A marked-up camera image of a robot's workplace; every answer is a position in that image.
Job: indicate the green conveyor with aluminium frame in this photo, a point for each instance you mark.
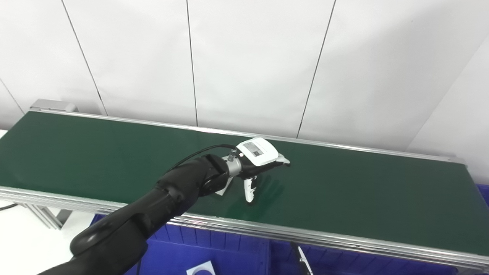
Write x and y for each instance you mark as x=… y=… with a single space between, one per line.
x=363 y=191

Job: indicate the blue bin with black parts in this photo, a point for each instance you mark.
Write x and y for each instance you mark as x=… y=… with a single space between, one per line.
x=344 y=263

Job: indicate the white and black left hand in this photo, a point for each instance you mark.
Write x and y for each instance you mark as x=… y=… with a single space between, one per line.
x=258 y=152

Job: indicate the aluminium conveyor support leg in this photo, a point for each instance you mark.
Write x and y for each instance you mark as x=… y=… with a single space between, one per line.
x=49 y=215

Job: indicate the blue bin with white parts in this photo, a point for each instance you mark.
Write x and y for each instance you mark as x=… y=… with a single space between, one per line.
x=198 y=244

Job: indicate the white square part with hole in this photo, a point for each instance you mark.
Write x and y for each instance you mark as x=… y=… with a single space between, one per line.
x=226 y=188
x=198 y=269

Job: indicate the white and black right hand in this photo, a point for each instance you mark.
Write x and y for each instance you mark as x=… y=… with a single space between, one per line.
x=302 y=263

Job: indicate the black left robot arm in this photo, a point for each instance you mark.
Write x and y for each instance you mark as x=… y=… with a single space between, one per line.
x=172 y=191

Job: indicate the grey conveyor end box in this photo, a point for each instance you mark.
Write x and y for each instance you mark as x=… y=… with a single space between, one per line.
x=53 y=105

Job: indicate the empty blue plastic bin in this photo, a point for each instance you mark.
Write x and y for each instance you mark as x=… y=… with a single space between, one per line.
x=483 y=194

